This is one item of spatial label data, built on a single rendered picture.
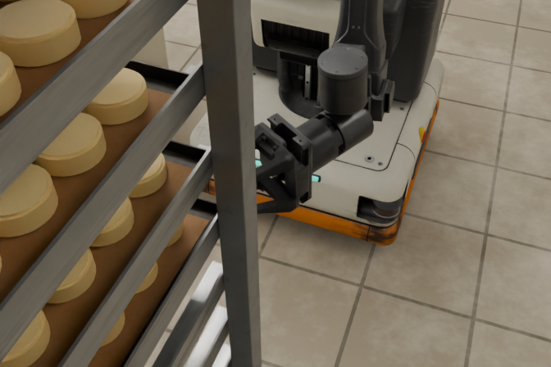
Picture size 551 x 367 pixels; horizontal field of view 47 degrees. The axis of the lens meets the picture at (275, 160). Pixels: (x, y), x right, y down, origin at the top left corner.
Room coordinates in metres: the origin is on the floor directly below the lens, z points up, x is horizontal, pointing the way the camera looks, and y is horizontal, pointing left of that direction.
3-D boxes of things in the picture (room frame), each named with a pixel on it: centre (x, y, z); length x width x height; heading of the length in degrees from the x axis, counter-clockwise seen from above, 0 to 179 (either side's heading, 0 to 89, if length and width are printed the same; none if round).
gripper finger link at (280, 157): (0.51, 0.02, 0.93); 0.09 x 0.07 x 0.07; 129
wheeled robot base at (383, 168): (1.50, -0.15, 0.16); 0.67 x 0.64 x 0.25; 159
